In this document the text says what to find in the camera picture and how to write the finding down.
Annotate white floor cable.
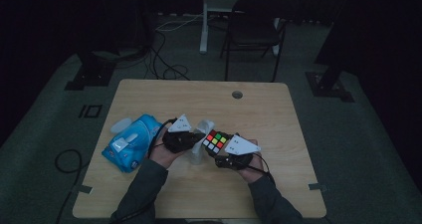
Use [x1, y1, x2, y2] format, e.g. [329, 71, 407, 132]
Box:
[154, 13, 204, 32]

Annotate person's right hand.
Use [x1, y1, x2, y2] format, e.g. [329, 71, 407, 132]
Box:
[236, 138, 267, 184]

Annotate colourful puzzle cube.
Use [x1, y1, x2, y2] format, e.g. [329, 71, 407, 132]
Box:
[202, 128, 229, 155]

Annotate white wet wipe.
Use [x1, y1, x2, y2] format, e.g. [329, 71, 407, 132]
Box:
[189, 118, 216, 166]

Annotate black tangled floor cables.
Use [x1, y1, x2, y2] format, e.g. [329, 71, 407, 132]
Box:
[142, 29, 192, 82]

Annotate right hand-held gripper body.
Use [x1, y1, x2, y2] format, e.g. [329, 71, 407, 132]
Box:
[214, 134, 262, 171]

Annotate black stand base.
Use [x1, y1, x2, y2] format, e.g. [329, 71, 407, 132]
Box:
[64, 50, 117, 92]
[305, 18, 355, 104]

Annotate blue wet wipes pack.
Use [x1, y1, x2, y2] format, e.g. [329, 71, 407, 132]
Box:
[101, 113, 164, 174]

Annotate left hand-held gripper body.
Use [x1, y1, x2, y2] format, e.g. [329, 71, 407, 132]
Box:
[161, 113, 197, 154]

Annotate black folding chair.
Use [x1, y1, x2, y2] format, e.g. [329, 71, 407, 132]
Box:
[220, 0, 299, 83]

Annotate person's left hand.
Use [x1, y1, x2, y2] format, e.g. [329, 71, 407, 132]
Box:
[148, 128, 187, 169]

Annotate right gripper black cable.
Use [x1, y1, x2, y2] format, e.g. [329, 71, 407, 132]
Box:
[251, 151, 277, 186]

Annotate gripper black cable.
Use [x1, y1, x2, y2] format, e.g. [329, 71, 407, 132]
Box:
[108, 116, 178, 224]
[251, 151, 277, 186]

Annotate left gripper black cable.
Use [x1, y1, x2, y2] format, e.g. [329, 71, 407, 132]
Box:
[108, 116, 178, 224]

